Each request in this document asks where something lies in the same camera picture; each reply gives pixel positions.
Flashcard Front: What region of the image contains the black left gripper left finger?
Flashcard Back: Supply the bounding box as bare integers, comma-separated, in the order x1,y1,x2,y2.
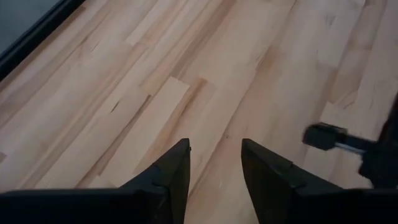
0,138,192,224

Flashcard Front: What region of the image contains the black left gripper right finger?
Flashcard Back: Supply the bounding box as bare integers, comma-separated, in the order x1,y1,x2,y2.
241,138,398,224

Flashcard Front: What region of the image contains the black aluminium table frame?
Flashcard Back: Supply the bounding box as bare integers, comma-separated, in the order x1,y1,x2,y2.
0,0,85,82

